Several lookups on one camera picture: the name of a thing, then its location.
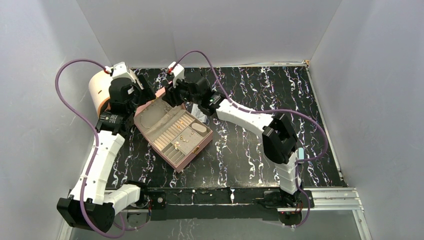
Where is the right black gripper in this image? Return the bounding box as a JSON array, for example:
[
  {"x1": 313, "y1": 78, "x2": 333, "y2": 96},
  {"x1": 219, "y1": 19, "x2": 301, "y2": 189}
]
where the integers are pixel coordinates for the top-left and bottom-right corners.
[{"x1": 161, "y1": 75, "x2": 201, "y2": 109}]

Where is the pink jewelry box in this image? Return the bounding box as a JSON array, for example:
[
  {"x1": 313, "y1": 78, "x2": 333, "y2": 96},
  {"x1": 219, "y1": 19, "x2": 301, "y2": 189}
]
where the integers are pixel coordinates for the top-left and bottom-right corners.
[{"x1": 134, "y1": 87, "x2": 213, "y2": 173}]

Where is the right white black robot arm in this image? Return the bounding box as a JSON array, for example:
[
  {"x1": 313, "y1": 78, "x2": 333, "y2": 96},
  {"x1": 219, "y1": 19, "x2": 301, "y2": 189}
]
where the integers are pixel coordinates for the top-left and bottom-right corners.
[{"x1": 162, "y1": 77, "x2": 302, "y2": 207}]

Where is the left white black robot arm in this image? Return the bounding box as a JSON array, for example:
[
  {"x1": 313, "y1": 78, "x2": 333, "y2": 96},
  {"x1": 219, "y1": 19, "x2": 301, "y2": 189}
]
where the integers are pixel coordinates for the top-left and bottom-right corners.
[{"x1": 56, "y1": 71, "x2": 156, "y2": 234}]

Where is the silver jewelry in box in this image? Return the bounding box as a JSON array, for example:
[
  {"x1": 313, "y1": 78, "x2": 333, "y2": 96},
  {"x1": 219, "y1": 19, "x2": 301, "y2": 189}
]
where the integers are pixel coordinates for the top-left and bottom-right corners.
[{"x1": 173, "y1": 141, "x2": 181, "y2": 150}]

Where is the white orange cylindrical drawer box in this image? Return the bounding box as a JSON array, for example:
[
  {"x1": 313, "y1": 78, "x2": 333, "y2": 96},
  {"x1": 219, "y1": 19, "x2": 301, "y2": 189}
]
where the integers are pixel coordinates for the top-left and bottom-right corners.
[{"x1": 88, "y1": 70, "x2": 113, "y2": 117}]

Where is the small blue grey object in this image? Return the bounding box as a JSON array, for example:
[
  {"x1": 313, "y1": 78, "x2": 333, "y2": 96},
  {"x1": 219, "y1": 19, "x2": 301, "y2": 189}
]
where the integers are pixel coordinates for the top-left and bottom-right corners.
[{"x1": 295, "y1": 147, "x2": 305, "y2": 164}]

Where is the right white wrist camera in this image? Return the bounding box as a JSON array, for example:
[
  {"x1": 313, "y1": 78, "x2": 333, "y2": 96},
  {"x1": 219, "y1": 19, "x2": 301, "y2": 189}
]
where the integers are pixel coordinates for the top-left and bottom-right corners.
[{"x1": 167, "y1": 61, "x2": 185, "y2": 88}]

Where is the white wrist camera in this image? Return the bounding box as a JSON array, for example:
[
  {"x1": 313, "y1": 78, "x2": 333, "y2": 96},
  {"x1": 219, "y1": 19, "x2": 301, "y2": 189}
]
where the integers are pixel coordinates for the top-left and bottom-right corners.
[
  {"x1": 103, "y1": 61, "x2": 138, "y2": 83},
  {"x1": 167, "y1": 61, "x2": 185, "y2": 88}
]

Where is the clear packaged necklace card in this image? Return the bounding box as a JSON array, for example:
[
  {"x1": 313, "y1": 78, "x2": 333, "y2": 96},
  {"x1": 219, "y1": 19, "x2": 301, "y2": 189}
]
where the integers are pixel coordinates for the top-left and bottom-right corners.
[{"x1": 191, "y1": 103, "x2": 208, "y2": 123}]

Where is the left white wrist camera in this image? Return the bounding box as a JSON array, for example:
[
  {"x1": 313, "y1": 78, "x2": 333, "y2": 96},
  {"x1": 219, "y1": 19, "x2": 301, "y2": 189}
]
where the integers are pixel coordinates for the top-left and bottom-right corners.
[{"x1": 103, "y1": 61, "x2": 138, "y2": 83}]

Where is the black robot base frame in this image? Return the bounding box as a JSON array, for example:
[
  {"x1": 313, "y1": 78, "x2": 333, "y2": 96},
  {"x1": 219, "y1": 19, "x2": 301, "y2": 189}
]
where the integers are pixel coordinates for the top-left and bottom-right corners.
[{"x1": 115, "y1": 186, "x2": 316, "y2": 227}]

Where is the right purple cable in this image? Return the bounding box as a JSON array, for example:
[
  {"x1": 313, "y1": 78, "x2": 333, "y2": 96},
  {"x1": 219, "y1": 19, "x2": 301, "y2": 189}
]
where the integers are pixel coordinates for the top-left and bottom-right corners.
[{"x1": 167, "y1": 50, "x2": 329, "y2": 228}]

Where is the purple cable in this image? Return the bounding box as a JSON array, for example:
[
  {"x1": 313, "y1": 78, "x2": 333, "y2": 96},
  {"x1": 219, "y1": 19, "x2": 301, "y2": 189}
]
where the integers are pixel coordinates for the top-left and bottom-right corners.
[
  {"x1": 54, "y1": 58, "x2": 153, "y2": 239},
  {"x1": 167, "y1": 50, "x2": 329, "y2": 228}
]

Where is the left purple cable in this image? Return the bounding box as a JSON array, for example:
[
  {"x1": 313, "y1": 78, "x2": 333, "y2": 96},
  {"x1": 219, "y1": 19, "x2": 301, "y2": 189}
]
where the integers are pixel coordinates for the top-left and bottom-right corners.
[{"x1": 54, "y1": 58, "x2": 153, "y2": 239}]

